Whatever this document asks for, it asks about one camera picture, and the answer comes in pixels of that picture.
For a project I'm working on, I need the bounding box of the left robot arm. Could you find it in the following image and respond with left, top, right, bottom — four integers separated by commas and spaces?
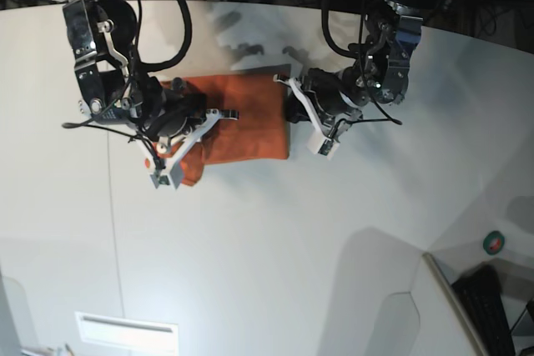
274, 0, 443, 158

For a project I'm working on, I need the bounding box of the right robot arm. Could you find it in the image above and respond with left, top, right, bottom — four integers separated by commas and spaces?
53, 0, 239, 188

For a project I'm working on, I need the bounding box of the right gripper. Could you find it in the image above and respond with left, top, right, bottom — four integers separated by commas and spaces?
63, 0, 239, 189

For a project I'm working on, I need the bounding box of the black keyboard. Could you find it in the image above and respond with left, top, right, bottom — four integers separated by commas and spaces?
452, 264, 516, 356

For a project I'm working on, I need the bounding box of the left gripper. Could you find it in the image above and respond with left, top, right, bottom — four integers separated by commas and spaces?
273, 1, 422, 159

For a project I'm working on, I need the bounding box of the green tape roll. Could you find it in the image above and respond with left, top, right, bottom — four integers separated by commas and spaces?
482, 230, 506, 256

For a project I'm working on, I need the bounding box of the orange t-shirt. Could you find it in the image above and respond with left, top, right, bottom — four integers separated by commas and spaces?
150, 74, 289, 186

